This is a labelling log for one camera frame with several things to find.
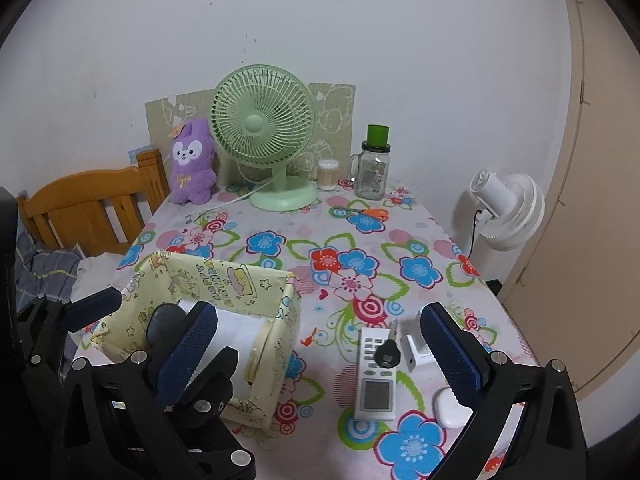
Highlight white remote control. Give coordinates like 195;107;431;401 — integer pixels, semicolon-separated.
354;327;398;422

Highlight beige wooden door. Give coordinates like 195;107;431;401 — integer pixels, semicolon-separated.
500;0;640;401

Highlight light blue paper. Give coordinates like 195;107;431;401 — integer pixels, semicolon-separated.
125;146;157;166

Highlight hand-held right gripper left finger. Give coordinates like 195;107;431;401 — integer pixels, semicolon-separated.
50;301;219;480

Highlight green desk fan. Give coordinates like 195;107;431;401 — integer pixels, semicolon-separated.
210;64;319;212

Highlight orange scissors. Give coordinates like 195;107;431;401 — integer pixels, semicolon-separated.
345;206;390;222

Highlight white box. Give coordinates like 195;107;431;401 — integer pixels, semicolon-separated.
177;299;275;396

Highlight beige printed board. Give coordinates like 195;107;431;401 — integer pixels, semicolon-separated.
145;81;357;196

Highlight black key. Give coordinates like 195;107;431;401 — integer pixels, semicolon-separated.
376;319;401;370

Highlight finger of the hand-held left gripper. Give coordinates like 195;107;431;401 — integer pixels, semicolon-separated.
19;287;125;377
174;346;257;480

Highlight white rounded earbuds case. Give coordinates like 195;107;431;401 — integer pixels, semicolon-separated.
432;387;473;429

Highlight wooden chair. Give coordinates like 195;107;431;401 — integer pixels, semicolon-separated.
17;149;171;256

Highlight cotton swab container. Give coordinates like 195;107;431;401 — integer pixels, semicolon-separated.
318;158;341;192

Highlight dark grey round object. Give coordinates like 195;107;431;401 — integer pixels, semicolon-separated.
146;302;188;346

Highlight white cloth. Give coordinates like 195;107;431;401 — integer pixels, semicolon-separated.
72;252;123;306

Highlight white standing fan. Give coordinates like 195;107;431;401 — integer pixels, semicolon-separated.
452;170;546;281

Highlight yellow printed storage box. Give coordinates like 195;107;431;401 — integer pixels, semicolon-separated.
75;250;303;433

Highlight grey striped bedding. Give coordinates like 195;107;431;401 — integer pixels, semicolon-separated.
15;210;83;306

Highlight floral tablecloth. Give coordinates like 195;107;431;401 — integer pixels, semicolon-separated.
65;180;538;480

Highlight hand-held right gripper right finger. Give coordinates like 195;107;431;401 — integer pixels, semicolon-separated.
420;303;589;480

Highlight white charger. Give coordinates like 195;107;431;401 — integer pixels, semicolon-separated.
400;310;437;373

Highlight black fan cable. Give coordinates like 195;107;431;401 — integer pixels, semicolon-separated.
468;207;483;263

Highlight purple plush toy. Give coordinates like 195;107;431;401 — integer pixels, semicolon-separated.
169;116;219;206

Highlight glass jar with green lid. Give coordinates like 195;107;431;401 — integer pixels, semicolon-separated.
350;124;392;200

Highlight white fan cable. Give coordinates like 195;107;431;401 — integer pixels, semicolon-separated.
197;176;278;213

